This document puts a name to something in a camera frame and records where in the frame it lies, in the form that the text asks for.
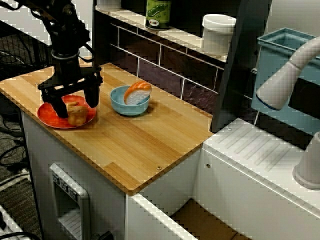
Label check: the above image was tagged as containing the light blue bowl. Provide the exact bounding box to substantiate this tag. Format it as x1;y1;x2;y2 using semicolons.
110;85;151;116

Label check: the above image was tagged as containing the brown cardboard sheet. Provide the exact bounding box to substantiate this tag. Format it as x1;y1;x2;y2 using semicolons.
172;198;246;240

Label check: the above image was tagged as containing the white plastic cup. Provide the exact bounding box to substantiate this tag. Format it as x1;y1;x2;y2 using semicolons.
201;13;237;56

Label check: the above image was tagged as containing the grey dispenser panel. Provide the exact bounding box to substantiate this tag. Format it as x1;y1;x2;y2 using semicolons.
48;163;91;240

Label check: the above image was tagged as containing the white toy sink unit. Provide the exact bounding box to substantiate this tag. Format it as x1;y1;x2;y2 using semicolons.
124;117;320;240

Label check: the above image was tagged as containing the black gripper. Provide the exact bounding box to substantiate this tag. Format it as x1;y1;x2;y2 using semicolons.
37;56;104;119

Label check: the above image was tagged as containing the white kitchen cabinet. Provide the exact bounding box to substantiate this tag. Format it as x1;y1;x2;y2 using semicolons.
19;109;201;240

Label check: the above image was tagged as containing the dark shelf upright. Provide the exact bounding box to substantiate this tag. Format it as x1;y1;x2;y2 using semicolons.
91;0;112;66
211;0;273;133

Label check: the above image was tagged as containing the salmon sushi toy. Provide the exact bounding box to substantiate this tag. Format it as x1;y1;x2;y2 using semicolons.
123;81;153;106

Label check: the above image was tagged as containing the teal plastic box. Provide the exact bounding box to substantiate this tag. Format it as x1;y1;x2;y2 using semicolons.
251;27;320;136

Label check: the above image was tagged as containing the green can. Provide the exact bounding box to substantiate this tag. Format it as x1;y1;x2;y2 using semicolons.
145;0;172;31

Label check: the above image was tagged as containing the red plate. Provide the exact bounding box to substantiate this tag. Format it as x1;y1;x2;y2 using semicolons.
37;94;98;130

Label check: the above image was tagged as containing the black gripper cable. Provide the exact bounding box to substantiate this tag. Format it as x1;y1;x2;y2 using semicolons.
78;43;96;66

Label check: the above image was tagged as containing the brown toy chicken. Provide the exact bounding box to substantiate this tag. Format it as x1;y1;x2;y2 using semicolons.
65;100;90;126

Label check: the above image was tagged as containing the grey toy faucet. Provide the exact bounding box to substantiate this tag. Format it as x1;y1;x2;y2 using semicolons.
255;36;320;190

